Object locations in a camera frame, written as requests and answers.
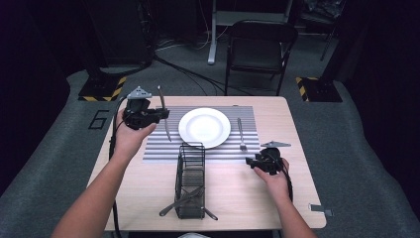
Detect person's right hand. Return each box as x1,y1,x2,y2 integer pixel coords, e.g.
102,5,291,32
253,158,292,200

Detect person's left hand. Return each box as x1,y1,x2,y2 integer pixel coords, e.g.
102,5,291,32
113,108,158,162

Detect grey metal table bracket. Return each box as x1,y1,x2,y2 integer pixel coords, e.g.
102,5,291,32
308,202,334,218

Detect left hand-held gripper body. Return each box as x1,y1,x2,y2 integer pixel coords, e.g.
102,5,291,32
122,85,157,131

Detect grey striped placemat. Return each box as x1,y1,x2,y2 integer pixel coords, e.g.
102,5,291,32
142,105,263,164

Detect metal utensil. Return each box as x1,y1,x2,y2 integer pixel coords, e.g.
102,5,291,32
176,193,219,221
158,186,206,217

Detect black floor cables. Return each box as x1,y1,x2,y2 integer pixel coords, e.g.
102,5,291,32
98,36,254,97

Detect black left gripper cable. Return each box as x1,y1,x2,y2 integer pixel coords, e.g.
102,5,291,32
108,96,129,238

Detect black equipment cabinet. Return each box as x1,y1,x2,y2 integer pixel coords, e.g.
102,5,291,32
82,0,156,67

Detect person's white clothing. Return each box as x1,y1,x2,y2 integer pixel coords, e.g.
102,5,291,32
177,231,211,238

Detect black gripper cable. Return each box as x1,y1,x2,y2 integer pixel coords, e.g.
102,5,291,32
275,155,295,202
108,96,129,238

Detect white metal desk frame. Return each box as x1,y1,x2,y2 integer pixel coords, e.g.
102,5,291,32
207,0,295,65

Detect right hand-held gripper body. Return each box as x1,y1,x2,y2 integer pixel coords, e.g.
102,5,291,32
259,140,292,177

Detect silver spoon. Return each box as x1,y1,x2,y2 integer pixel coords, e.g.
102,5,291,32
236,117,248,152

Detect black folding chair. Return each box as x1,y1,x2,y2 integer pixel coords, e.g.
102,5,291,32
225,19,299,97

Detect black hazard-striped stand base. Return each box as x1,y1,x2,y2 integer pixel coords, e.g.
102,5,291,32
295,75,344,103
77,74,128,103

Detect black wire cutlery caddy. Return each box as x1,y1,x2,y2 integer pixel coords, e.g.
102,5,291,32
173,141,208,221

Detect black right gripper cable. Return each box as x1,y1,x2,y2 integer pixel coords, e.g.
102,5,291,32
275,155,295,202

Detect metal table knife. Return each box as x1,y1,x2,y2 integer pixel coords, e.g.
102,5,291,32
157,84,172,143

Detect white round plate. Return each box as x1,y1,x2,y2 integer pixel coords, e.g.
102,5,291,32
177,107,232,150

